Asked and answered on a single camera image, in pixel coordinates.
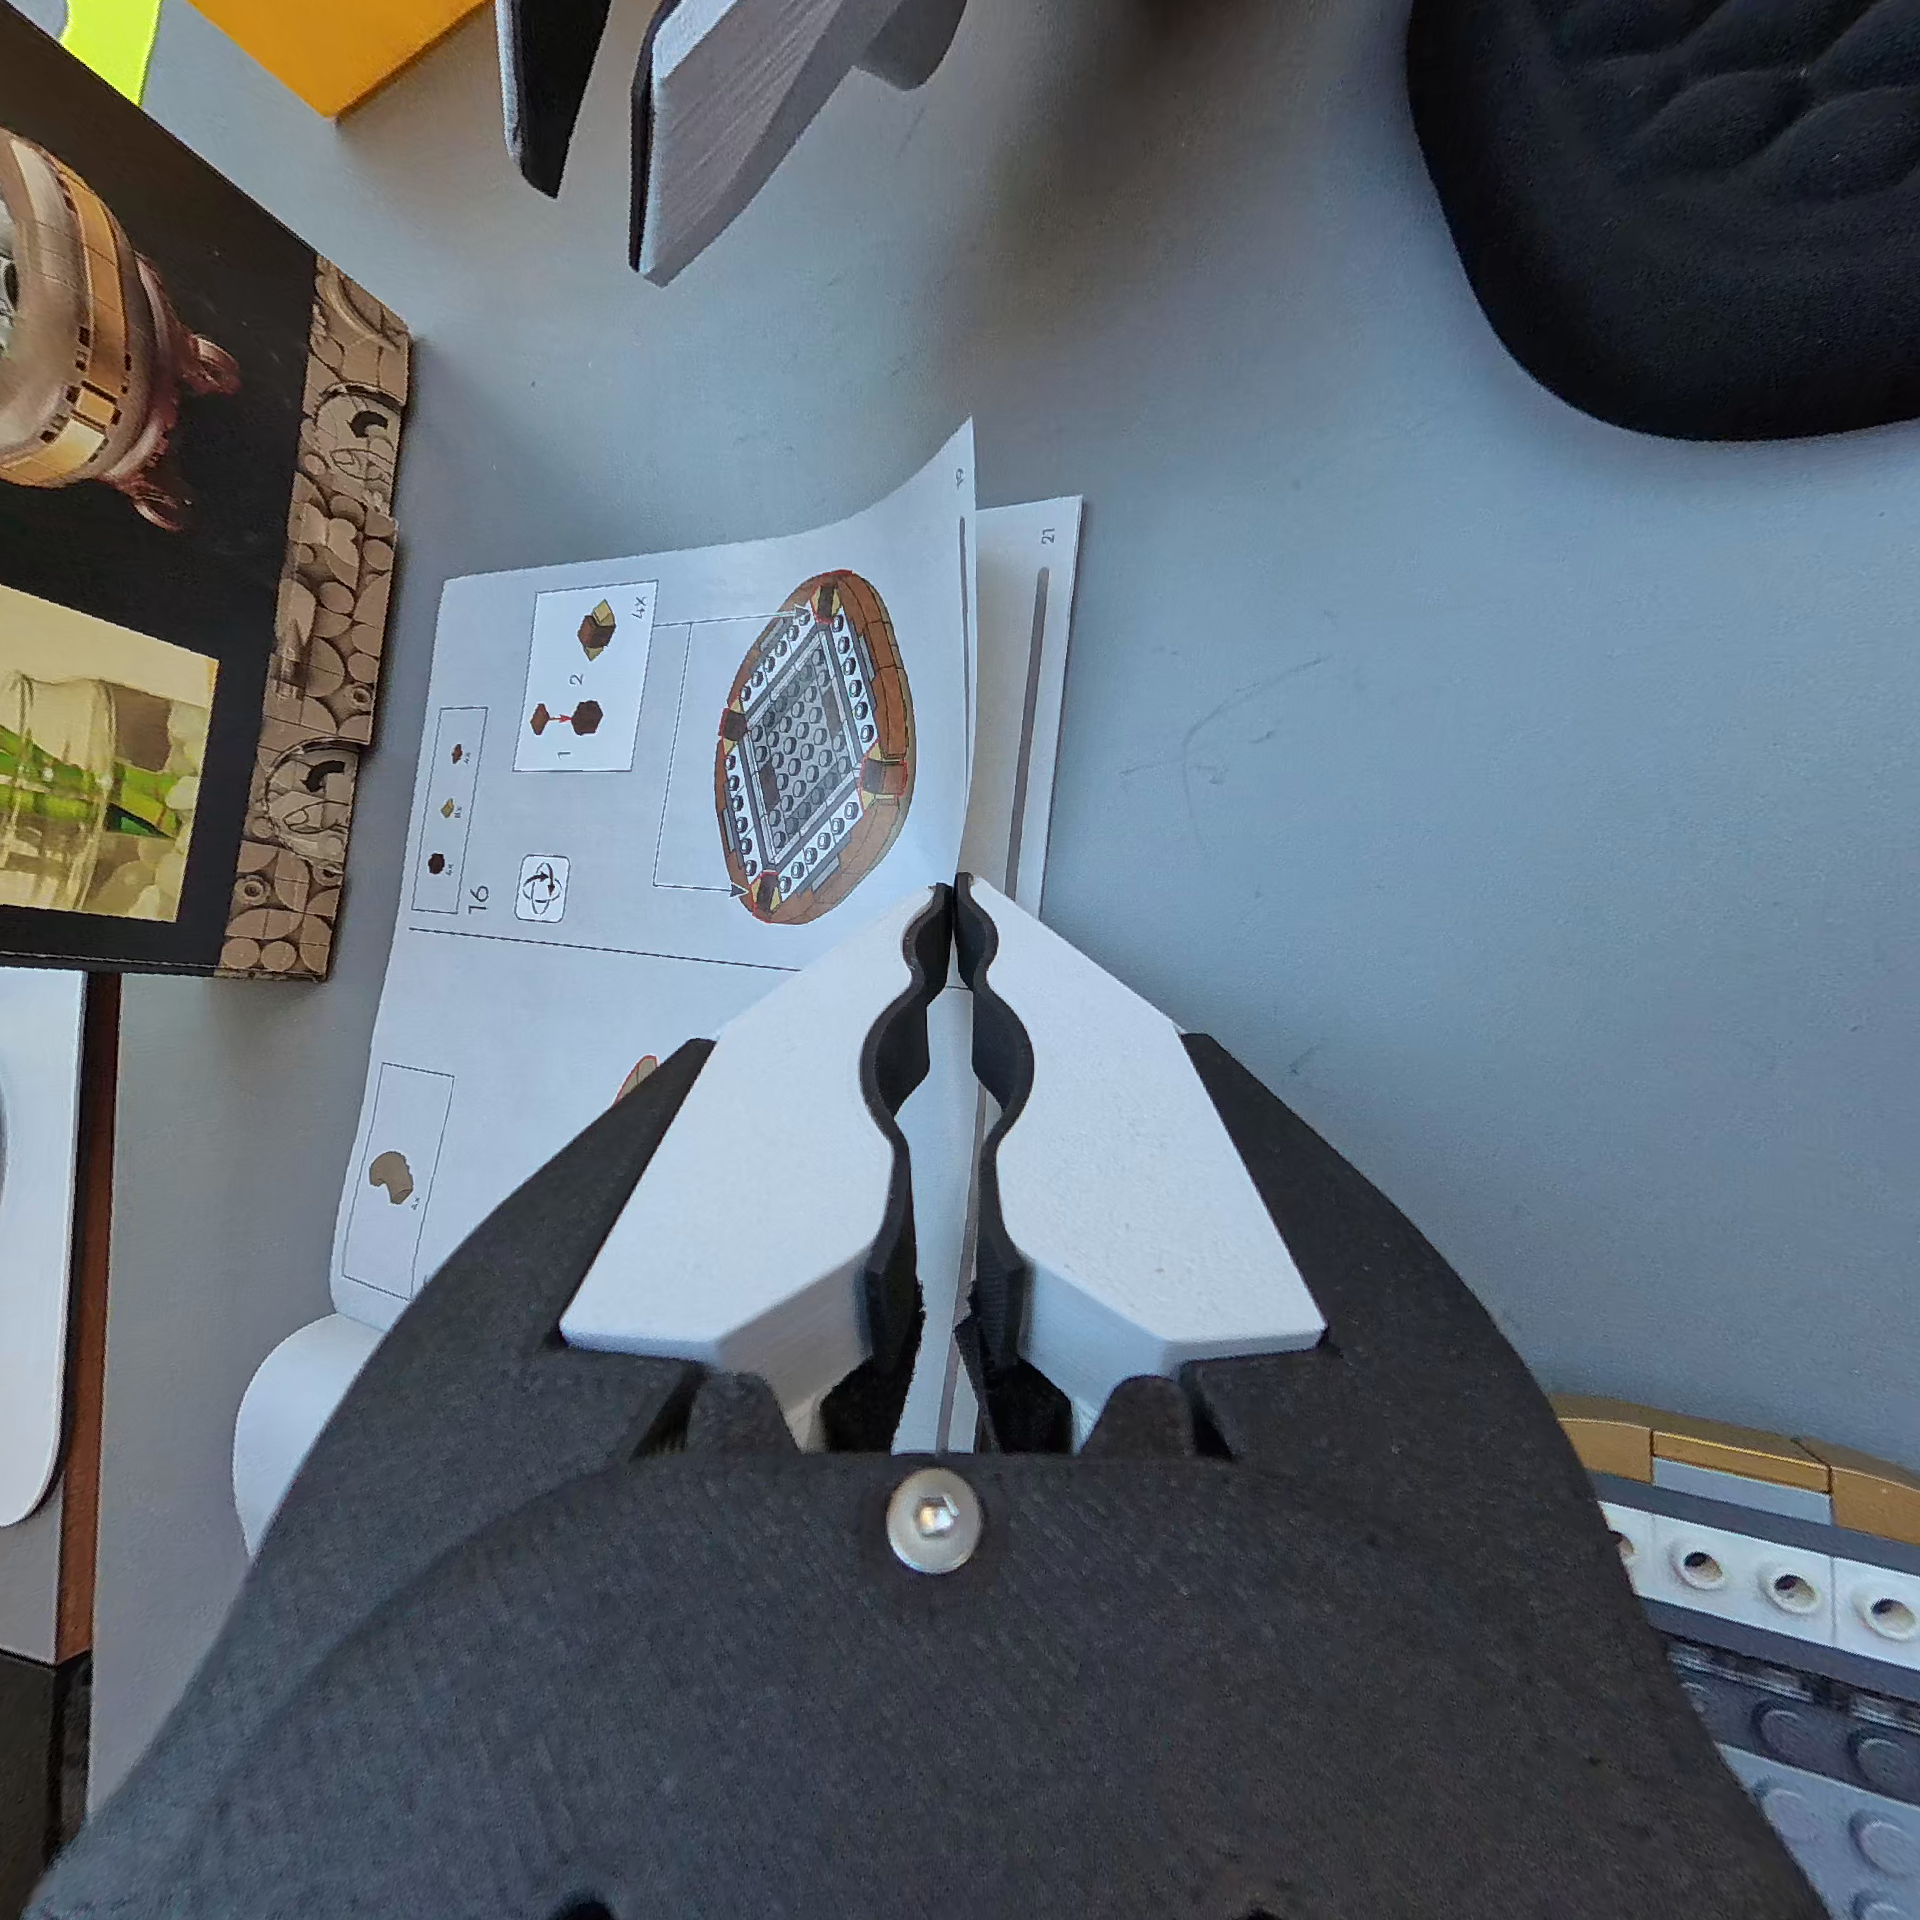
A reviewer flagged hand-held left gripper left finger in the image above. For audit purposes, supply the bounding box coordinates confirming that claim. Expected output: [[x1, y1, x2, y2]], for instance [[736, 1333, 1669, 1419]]
[[559, 885, 963, 1455]]

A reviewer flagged neon yellow-green object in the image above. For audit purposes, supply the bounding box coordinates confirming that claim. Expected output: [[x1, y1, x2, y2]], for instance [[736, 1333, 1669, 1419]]
[[61, 0, 161, 108]]

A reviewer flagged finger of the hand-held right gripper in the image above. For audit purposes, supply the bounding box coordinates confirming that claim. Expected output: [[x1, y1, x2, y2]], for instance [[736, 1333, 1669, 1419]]
[[628, 0, 971, 287], [494, 0, 614, 199]]

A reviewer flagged black lego set box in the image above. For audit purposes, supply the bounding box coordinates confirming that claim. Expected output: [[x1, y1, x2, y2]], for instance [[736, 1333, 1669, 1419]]
[[0, 11, 415, 986]]

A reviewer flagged lego instruction booklet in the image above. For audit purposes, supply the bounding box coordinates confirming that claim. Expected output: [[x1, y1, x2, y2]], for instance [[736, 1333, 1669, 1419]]
[[327, 419, 1086, 1458]]

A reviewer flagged round lego pot base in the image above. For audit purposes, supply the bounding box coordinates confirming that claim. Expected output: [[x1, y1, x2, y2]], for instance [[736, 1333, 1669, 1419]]
[[1551, 1397, 1920, 1920]]

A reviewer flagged white rounded object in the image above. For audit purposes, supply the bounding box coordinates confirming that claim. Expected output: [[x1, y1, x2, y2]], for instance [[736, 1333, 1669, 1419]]
[[233, 1318, 395, 1563]]

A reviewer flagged black padded cushion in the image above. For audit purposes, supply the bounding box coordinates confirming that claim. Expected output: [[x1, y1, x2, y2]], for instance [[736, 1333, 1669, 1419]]
[[1404, 0, 1920, 444]]

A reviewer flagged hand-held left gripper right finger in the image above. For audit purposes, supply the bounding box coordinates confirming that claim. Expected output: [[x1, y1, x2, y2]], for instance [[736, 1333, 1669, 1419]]
[[958, 878, 1332, 1455]]

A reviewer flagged yellow plastic bin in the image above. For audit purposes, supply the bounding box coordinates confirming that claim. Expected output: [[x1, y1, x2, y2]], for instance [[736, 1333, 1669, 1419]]
[[186, 0, 487, 116]]

